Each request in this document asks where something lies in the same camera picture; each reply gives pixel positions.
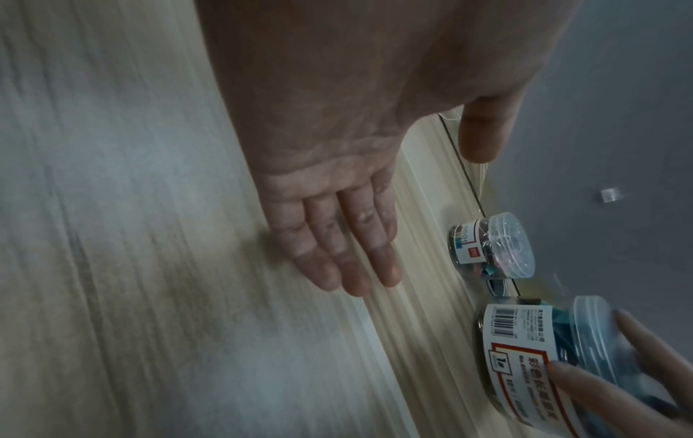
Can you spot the person's left hand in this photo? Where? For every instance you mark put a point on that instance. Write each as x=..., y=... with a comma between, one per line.
x=335, y=107

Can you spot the person's right hand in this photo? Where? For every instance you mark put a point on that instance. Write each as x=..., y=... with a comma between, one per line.
x=671, y=385

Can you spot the large clear plastic lid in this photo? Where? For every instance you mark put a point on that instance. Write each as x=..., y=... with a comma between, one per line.
x=593, y=333

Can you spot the large clear plastic jar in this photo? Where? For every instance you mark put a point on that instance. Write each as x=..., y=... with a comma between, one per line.
x=520, y=342

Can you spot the small clear plastic jar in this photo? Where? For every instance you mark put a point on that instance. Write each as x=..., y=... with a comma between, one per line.
x=476, y=244

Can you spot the small clear plastic lid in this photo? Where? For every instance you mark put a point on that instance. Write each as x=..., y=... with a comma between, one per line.
x=511, y=244

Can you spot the round black desk grommet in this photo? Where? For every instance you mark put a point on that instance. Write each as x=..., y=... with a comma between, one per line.
x=498, y=287

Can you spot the small white wall hook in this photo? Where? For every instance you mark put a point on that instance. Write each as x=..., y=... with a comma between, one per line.
x=610, y=194

